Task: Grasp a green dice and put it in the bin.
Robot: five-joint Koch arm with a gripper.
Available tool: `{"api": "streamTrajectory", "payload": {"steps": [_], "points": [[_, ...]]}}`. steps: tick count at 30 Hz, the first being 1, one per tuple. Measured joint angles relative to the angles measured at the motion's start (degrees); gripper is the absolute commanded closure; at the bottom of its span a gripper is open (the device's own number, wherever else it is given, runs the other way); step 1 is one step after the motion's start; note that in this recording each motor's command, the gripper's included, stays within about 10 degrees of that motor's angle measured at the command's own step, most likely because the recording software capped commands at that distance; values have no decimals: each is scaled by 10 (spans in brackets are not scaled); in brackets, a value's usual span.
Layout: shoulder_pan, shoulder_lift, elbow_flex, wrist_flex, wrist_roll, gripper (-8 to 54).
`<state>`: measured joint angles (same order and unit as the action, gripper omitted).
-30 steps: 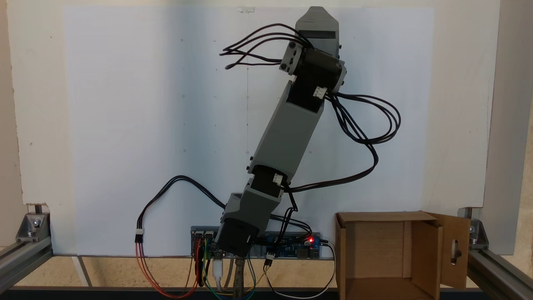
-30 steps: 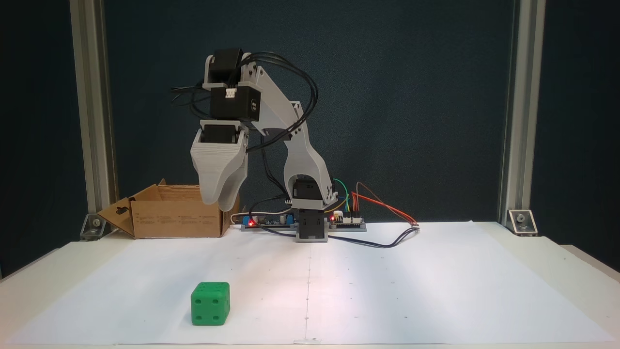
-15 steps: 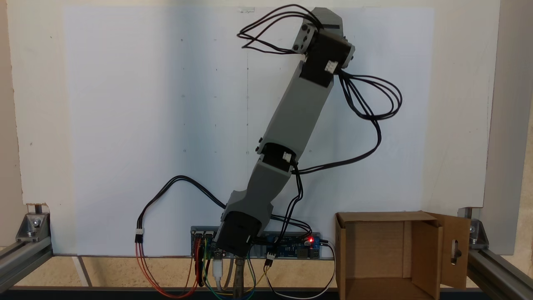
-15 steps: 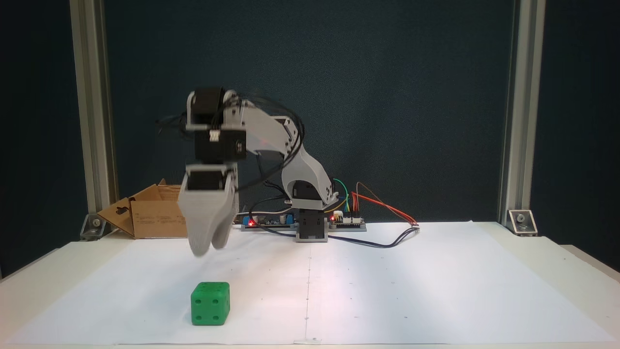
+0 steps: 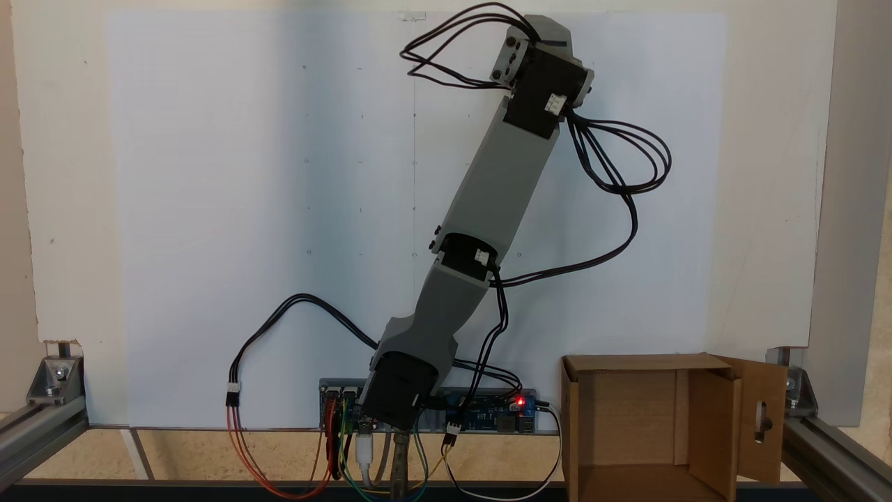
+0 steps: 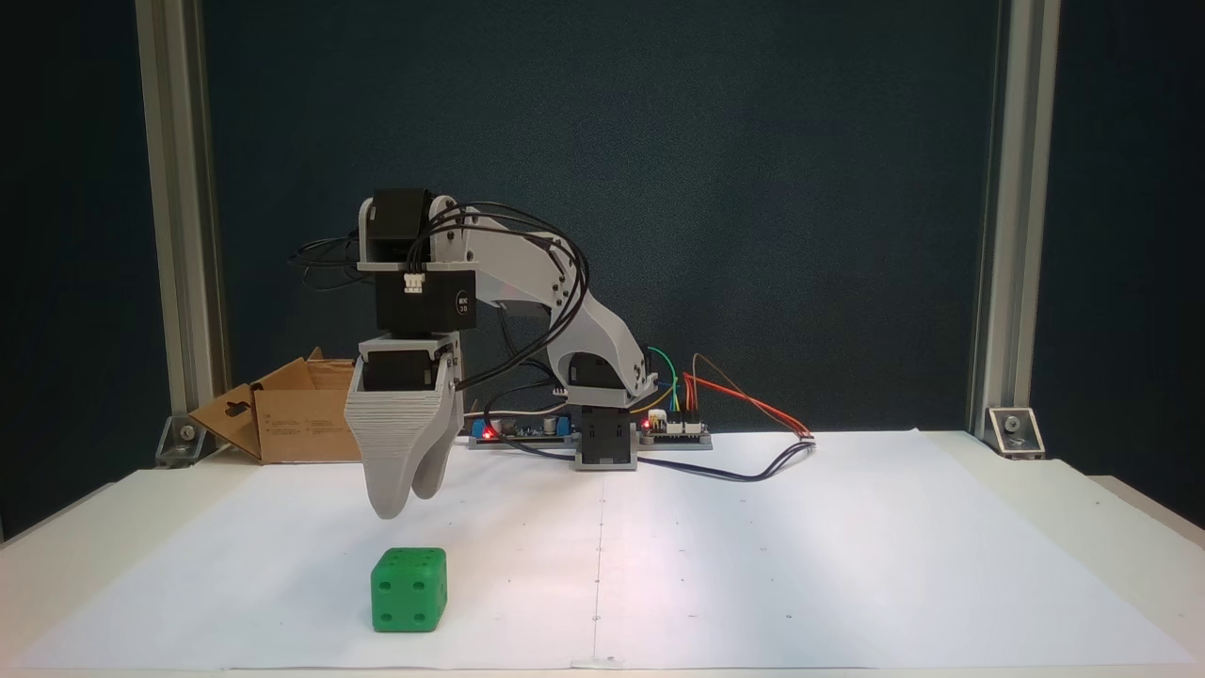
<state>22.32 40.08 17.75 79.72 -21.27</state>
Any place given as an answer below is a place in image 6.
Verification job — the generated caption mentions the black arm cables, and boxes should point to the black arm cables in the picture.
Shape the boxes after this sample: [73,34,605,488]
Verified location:
[287,202,591,393]

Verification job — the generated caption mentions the black cable with white connector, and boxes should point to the black cable with white connector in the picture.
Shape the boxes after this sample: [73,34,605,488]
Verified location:
[635,435,817,483]

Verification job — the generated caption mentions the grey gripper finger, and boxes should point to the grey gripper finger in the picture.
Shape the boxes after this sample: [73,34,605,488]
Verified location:
[345,391,452,521]
[411,391,465,501]

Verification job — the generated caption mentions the circuit board with jumper wires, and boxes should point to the circuit board with jumper wires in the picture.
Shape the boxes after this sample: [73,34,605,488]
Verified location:
[638,409,714,450]

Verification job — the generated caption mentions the green and yellow wires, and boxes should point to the green and yellow wires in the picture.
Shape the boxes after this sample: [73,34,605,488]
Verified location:
[629,347,682,421]

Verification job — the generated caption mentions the brown cardboard box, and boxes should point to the brown cardboard box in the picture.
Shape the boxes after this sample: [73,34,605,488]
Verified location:
[188,347,364,464]

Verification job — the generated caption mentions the aluminium frame post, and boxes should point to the aluminium frame post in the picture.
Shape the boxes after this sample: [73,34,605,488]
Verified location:
[968,0,1062,444]
[135,0,233,444]

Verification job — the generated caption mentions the orange and red wires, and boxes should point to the orange and red wires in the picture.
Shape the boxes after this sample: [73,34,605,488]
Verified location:
[683,372,813,440]

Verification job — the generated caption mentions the brown wire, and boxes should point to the brown wire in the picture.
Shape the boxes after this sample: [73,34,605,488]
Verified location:
[692,353,756,415]

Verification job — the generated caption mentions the metal corner bracket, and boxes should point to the metal corner bracket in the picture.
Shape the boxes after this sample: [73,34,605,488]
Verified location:
[986,407,1047,461]
[154,414,210,468]

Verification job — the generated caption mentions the blue circuit board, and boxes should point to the blue circuit board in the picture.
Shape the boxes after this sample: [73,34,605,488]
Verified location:
[469,414,578,450]

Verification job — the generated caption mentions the black board cables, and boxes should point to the black board cables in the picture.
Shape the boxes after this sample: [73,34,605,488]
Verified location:
[478,377,580,464]

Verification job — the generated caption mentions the white paper sheet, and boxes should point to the white paper sheet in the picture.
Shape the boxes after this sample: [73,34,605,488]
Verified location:
[14,428,1197,671]

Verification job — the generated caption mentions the green dice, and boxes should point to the green dice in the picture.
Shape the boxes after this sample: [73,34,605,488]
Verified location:
[370,548,448,633]

